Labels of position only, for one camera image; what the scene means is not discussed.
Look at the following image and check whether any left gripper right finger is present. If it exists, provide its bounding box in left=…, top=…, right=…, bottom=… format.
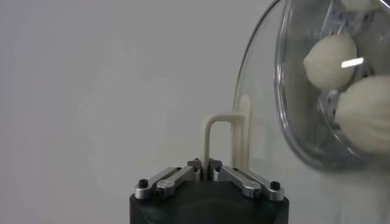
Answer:
left=208, top=159, right=286, bottom=203

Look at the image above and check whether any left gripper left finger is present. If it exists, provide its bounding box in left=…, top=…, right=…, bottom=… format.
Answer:
left=133, top=158, right=204, bottom=200

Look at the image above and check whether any glass lid with cream handle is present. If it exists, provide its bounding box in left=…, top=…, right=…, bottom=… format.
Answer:
left=200, top=0, right=390, bottom=180

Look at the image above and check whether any white steamed baozi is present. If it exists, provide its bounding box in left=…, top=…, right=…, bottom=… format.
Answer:
left=339, top=0, right=381, bottom=13
left=303, top=33, right=358, bottom=91
left=333, top=75, right=390, bottom=155

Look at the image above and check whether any stainless steel steamer basket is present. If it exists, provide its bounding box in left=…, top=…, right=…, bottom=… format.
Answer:
left=275, top=0, right=390, bottom=171

